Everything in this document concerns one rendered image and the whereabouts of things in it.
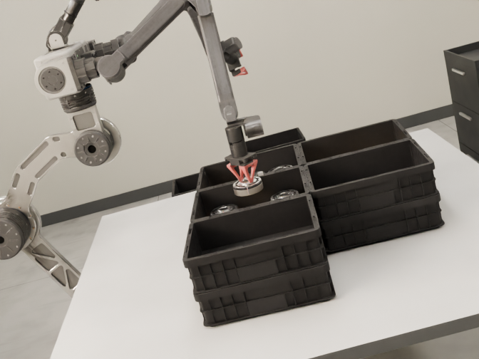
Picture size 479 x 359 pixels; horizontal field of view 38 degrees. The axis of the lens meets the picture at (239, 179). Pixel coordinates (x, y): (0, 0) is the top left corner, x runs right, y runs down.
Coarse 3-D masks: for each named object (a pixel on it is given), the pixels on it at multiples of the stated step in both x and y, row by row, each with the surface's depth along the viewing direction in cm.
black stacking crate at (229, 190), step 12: (264, 180) 247; (276, 180) 246; (288, 180) 246; (300, 180) 246; (204, 192) 248; (216, 192) 248; (228, 192) 248; (264, 192) 248; (276, 192) 248; (300, 192) 248; (204, 204) 250; (216, 204) 250; (240, 204) 250; (252, 204) 249; (204, 216) 245
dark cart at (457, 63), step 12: (456, 48) 381; (468, 48) 381; (456, 60) 365; (468, 60) 347; (456, 72) 364; (468, 72) 352; (456, 84) 375; (468, 84) 356; (456, 96) 381; (468, 96) 361; (456, 108) 386; (468, 108) 366; (456, 120) 392; (468, 120) 371; (468, 132) 377; (468, 144) 382; (468, 156) 382
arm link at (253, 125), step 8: (224, 112) 231; (232, 112) 231; (232, 120) 231; (240, 120) 234; (248, 120) 233; (256, 120) 233; (248, 128) 231; (256, 128) 231; (248, 136) 233; (256, 136) 234
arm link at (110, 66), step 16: (176, 0) 235; (192, 0) 234; (208, 0) 233; (160, 16) 235; (176, 16) 237; (144, 32) 235; (160, 32) 237; (128, 48) 234; (144, 48) 237; (112, 64) 232; (128, 64) 237
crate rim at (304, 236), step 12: (264, 204) 218; (312, 204) 208; (216, 216) 220; (228, 216) 219; (312, 216) 199; (192, 228) 216; (264, 240) 192; (276, 240) 190; (288, 240) 190; (300, 240) 190; (216, 252) 193; (228, 252) 192; (240, 252) 192; (252, 252) 192; (192, 264) 193; (204, 264) 193
